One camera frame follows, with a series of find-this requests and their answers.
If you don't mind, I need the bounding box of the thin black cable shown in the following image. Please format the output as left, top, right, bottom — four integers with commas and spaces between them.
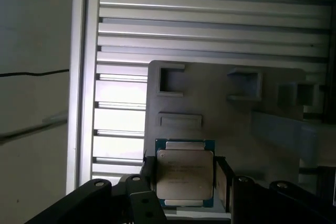
0, 68, 70, 78

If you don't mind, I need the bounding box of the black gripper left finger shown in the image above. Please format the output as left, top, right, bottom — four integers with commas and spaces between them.
25, 155, 169, 224

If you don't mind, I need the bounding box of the aluminium table frame rail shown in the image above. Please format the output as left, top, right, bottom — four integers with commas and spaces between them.
66, 0, 102, 191

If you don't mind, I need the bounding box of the grey plastic parts rack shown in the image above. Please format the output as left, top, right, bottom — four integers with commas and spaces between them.
143, 59, 320, 183

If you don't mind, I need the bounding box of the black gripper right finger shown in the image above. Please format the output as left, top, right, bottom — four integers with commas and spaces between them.
214, 155, 336, 224

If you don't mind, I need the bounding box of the silver CPU with green edge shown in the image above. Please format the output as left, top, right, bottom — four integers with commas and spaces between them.
154, 138, 216, 208

